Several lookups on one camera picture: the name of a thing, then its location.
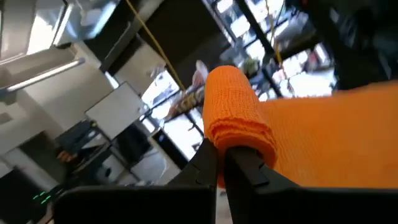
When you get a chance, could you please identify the long ceiling light bar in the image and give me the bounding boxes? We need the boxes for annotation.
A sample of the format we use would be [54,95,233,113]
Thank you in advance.
[0,57,86,94]

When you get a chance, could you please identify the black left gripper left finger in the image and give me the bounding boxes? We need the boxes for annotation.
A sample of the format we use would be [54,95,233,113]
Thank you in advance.
[52,138,219,224]

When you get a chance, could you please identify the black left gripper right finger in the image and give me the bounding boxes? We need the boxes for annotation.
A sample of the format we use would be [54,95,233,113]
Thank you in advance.
[223,145,398,224]

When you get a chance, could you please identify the orange elastic bandage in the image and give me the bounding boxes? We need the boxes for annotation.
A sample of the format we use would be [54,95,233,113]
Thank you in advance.
[201,65,398,189]

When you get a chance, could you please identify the yellow hanging cable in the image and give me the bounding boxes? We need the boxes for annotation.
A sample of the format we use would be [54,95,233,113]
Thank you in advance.
[124,0,187,93]

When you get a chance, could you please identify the white board panel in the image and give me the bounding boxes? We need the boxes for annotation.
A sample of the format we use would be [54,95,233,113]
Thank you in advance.
[84,81,150,141]

